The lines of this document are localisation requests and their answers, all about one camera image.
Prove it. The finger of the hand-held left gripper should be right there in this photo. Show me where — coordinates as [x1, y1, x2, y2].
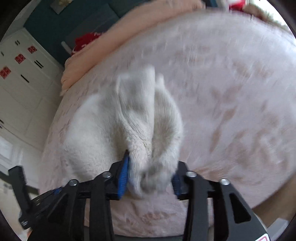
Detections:
[35, 187, 63, 205]

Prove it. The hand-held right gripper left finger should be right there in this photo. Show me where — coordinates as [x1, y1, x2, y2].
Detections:
[28, 150, 130, 241]

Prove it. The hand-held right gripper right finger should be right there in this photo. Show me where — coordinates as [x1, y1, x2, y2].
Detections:
[171, 161, 270, 241]

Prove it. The cream sweater with black hearts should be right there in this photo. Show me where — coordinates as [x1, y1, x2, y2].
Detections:
[62, 64, 185, 200]

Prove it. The butterfly pattern bedspread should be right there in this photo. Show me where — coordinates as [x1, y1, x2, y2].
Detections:
[38, 8, 296, 237]

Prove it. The white wardrobe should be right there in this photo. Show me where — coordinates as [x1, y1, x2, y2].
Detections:
[0, 27, 65, 153]

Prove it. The peach duvet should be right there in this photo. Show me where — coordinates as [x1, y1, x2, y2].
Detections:
[60, 0, 205, 93]

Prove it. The red pillow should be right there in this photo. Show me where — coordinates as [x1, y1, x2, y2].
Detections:
[71, 32, 105, 55]

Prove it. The grey headboard side cushion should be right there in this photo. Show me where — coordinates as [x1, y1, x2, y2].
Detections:
[61, 41, 72, 54]

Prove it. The blue upholstered headboard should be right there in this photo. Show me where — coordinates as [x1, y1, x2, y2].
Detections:
[61, 3, 122, 54]

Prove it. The framed wall picture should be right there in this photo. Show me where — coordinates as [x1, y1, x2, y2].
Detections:
[50, 0, 70, 11]

